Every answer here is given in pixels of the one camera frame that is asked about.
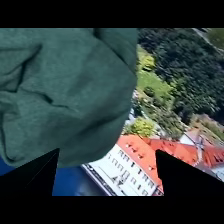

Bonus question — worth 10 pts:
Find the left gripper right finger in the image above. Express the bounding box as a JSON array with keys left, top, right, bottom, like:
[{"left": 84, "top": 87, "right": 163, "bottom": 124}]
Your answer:
[{"left": 155, "top": 149, "right": 224, "bottom": 197}]

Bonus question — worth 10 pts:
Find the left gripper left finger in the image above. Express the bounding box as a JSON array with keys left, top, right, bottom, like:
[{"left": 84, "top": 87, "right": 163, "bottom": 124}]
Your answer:
[{"left": 0, "top": 148, "right": 61, "bottom": 197}]

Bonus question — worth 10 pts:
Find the green garment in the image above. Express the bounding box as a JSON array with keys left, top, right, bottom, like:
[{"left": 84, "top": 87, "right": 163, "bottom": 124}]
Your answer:
[{"left": 0, "top": 27, "right": 140, "bottom": 169}]

